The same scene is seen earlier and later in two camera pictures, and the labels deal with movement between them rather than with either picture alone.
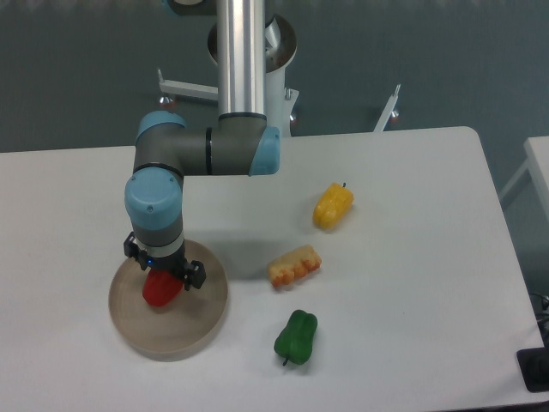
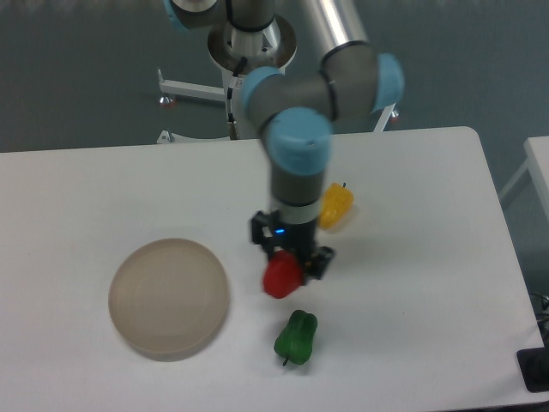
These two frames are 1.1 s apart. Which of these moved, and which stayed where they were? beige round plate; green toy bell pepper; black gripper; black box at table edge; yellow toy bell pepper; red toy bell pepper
Moved: red toy bell pepper; black gripper
Stayed: green toy bell pepper; black box at table edge; beige round plate; yellow toy bell pepper
